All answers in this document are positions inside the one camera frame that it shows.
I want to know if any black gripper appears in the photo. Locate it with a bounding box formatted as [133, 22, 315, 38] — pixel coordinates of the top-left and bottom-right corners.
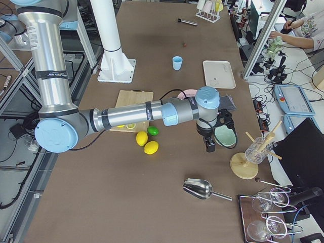
[196, 124, 215, 152]

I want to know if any steel muddler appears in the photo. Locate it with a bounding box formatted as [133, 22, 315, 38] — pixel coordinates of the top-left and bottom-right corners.
[177, 18, 198, 26]

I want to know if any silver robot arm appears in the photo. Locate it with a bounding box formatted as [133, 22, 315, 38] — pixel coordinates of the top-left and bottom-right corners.
[15, 1, 220, 153]

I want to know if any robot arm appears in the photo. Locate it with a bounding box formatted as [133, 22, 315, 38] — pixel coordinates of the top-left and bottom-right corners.
[1, 15, 25, 43]

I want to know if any wooden cup tree stand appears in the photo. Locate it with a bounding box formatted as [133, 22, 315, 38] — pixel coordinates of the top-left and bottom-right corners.
[230, 121, 282, 179]

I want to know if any metal ice scoop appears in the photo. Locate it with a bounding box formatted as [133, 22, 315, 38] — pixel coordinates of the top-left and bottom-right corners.
[183, 178, 232, 201]

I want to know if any light blue plastic cup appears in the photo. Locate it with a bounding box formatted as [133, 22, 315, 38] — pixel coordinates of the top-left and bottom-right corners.
[172, 56, 183, 71]

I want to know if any pink cup on rack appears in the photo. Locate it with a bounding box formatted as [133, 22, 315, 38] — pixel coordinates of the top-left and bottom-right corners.
[201, 1, 215, 13]

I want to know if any yellow cup on rack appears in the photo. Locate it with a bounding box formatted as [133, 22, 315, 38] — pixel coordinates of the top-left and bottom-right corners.
[215, 0, 223, 12]

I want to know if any white cup on rack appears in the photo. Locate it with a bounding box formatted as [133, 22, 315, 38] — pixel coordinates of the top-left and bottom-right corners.
[196, 0, 205, 11]

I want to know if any mint green bowl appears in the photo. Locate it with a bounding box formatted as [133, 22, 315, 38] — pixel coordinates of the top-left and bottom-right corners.
[214, 126, 236, 147]

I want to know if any grey folded cloth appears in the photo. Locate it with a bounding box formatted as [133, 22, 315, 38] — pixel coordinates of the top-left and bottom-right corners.
[218, 95, 236, 111]

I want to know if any clear glass on stand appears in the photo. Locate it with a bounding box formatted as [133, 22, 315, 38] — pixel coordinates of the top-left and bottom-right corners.
[245, 137, 273, 165]

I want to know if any pink bowl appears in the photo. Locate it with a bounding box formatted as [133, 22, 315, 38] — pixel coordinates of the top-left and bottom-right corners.
[177, 89, 197, 99]

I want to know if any green lime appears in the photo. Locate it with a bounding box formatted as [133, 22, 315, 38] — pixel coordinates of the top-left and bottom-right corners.
[147, 126, 159, 136]

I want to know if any yellow lemon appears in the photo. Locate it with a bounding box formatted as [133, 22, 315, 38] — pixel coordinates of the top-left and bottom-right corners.
[136, 131, 148, 146]
[144, 141, 159, 155]

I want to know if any long bar spoon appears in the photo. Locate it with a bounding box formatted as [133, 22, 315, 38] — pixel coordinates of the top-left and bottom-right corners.
[255, 177, 291, 190]

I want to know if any cream rabbit tray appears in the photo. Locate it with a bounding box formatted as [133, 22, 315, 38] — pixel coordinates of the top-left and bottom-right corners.
[202, 60, 236, 89]

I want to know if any lemon half slice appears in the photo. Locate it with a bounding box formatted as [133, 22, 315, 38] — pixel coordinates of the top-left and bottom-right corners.
[126, 123, 136, 130]

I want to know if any blue teach pendant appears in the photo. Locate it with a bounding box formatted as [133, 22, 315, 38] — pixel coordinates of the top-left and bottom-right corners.
[283, 114, 307, 135]
[274, 85, 315, 116]

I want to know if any bamboo cutting board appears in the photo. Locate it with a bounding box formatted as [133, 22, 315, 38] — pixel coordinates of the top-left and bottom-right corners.
[110, 90, 153, 133]

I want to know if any black monitor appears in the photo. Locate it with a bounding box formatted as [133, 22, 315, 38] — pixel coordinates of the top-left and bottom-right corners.
[274, 118, 323, 188]

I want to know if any glass holder tray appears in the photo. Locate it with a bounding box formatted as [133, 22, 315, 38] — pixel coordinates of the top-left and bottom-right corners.
[238, 186, 303, 242]

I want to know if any person in white shirt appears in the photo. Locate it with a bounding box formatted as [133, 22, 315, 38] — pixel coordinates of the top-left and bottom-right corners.
[269, 10, 323, 53]

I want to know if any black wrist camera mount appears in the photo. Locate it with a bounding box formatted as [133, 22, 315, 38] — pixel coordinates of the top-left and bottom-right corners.
[216, 108, 234, 127]

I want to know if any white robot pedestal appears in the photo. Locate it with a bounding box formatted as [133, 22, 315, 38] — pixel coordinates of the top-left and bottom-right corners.
[91, 0, 136, 84]

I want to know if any aluminium frame post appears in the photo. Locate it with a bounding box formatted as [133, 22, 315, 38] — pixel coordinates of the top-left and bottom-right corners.
[241, 0, 287, 81]

